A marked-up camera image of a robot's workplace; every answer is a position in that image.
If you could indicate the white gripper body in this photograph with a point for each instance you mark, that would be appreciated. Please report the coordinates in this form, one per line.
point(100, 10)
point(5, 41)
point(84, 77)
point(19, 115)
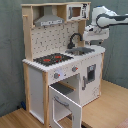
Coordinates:
point(93, 32)

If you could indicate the white oven door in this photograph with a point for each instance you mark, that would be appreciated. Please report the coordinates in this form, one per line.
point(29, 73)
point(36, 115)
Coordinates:
point(61, 106)

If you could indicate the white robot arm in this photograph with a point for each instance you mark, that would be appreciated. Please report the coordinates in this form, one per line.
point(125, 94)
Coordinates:
point(102, 19)

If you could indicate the wooden toy kitchen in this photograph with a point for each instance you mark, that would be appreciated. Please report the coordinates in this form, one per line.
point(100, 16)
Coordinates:
point(46, 40)

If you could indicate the toy microwave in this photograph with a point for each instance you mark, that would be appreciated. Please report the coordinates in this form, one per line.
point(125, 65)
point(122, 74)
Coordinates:
point(77, 11)

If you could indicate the grey toy sink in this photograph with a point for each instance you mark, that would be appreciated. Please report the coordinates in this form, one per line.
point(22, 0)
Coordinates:
point(79, 51)

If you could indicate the black toy faucet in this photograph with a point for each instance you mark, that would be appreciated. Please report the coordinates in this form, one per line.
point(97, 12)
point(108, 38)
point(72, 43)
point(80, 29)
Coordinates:
point(71, 43)

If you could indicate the right red stove knob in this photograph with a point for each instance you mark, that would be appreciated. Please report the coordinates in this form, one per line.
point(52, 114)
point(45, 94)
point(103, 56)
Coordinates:
point(74, 69)

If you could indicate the red stove knob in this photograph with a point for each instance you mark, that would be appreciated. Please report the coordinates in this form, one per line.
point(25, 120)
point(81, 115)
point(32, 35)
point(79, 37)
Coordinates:
point(74, 69)
point(56, 75)

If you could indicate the grey range hood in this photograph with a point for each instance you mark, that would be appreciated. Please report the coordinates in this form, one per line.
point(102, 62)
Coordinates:
point(48, 18)

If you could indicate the black toy stovetop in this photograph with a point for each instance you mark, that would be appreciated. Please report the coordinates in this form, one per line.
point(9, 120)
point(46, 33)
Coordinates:
point(52, 59)

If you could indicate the left red stove knob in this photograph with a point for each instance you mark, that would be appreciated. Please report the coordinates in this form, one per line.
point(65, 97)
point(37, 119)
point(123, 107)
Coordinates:
point(56, 75)

